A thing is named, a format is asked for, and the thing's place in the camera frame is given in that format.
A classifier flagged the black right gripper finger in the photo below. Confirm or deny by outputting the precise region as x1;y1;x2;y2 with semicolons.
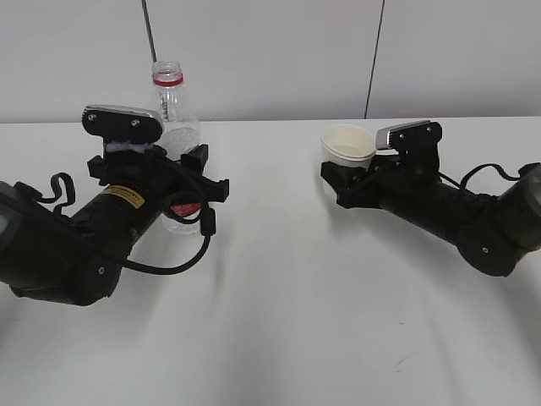
368;154;401;173
320;162;368;207

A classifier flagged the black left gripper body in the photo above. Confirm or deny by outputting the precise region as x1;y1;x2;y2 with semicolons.
102;147;229;209

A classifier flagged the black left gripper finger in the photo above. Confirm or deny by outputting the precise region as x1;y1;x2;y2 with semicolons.
87;156;111;186
180;144;209;175

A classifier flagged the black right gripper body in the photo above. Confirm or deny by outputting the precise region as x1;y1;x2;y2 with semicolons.
347;163;444;211

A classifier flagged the white paper cup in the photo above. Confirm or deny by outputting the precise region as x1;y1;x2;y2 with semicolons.
320;123;379;199

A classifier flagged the clear plastic water bottle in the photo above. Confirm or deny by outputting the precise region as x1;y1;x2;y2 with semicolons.
150;60;203;236

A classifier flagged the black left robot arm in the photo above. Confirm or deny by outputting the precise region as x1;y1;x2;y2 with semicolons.
1;145;229;306

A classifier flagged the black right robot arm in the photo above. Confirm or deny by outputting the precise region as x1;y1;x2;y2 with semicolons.
320;156;540;277

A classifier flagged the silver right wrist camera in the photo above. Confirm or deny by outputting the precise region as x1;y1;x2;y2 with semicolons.
375;120;443;173

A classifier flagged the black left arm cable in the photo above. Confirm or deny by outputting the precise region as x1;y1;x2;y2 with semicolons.
16;151;219;276

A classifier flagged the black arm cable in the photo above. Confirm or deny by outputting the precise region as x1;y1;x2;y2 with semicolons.
16;151;219;276
439;163;525;191

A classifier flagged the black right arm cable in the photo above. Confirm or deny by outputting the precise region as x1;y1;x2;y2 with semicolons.
439;163;525;191

